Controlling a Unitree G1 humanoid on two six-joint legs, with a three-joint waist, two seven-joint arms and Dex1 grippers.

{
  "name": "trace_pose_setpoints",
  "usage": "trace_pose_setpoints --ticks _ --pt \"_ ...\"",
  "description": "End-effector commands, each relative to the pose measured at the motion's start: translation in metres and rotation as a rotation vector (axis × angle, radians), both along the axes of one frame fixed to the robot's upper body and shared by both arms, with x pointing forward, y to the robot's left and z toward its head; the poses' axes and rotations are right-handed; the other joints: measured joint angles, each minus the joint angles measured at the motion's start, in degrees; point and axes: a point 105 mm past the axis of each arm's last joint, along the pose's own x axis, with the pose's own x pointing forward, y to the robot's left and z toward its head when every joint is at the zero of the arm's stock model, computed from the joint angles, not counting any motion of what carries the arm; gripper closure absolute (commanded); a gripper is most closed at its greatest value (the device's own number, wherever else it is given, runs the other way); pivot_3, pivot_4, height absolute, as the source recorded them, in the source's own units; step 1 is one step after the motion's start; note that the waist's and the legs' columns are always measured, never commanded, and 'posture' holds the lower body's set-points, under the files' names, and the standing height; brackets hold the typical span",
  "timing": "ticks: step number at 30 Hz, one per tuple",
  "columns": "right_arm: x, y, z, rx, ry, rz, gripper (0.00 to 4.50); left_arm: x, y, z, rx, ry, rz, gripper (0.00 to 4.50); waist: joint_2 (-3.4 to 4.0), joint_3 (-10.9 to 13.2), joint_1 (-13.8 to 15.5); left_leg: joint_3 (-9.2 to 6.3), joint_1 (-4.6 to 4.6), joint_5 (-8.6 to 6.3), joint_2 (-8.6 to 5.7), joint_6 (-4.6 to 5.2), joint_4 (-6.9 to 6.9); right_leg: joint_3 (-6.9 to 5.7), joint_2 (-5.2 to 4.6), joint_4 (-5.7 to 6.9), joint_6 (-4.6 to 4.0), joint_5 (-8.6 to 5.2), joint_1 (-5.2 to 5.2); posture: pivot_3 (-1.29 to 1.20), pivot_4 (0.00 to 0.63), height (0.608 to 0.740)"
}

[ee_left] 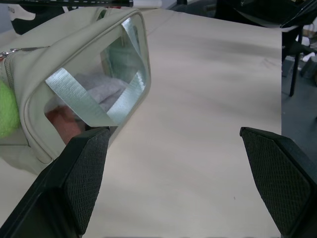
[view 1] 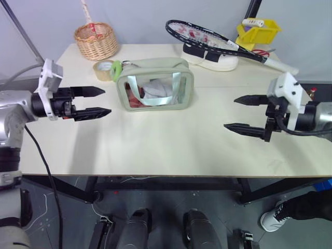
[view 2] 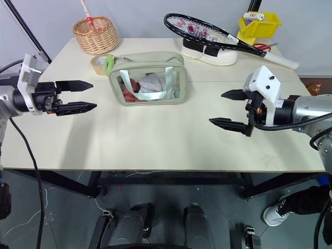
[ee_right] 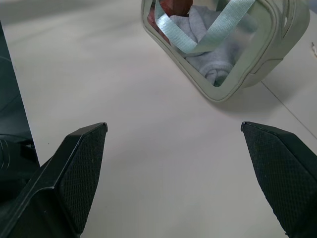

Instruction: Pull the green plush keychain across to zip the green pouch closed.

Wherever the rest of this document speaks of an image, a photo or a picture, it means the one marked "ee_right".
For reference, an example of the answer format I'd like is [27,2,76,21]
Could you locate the grey folded cloth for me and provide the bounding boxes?
[168,5,258,86]

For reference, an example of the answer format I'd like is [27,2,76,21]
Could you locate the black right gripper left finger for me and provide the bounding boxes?
[0,122,108,238]

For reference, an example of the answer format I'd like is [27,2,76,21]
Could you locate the dark red cloth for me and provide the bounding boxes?
[148,0,194,25]

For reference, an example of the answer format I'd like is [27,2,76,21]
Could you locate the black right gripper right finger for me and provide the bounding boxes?
[240,121,317,238]

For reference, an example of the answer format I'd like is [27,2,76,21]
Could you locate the clear plastic zip bag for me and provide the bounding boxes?
[141,0,311,102]

